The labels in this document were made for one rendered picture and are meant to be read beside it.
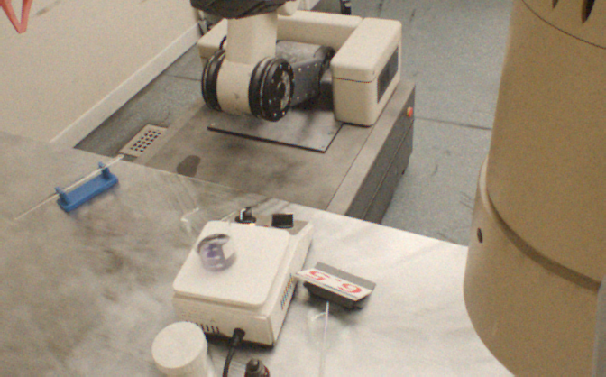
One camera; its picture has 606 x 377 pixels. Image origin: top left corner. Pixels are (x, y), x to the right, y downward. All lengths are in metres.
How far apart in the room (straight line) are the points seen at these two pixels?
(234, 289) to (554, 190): 0.53
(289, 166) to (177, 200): 0.67
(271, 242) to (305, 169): 0.85
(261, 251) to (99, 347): 0.25
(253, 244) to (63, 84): 1.87
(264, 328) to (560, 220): 0.54
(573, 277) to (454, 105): 2.26
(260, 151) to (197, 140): 0.21
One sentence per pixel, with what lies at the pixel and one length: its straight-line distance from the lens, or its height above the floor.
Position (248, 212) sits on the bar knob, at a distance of 0.81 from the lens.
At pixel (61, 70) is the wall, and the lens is 2.49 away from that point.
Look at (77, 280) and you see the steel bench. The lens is 0.89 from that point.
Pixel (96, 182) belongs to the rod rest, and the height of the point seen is 0.76.
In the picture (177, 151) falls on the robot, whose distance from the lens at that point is 1.72.
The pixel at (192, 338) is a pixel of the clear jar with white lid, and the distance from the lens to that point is 0.66.
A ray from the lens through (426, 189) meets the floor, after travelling 2.03.
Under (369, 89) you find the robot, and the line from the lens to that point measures 1.61.
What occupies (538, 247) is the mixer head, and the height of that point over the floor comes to 1.22.
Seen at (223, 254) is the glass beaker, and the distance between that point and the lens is 0.68.
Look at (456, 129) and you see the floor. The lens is 2.32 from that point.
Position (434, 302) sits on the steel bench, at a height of 0.75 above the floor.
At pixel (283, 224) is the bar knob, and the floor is 0.80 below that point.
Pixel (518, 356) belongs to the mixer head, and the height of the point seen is 1.16.
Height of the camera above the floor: 1.36
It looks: 40 degrees down
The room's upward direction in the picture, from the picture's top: 7 degrees counter-clockwise
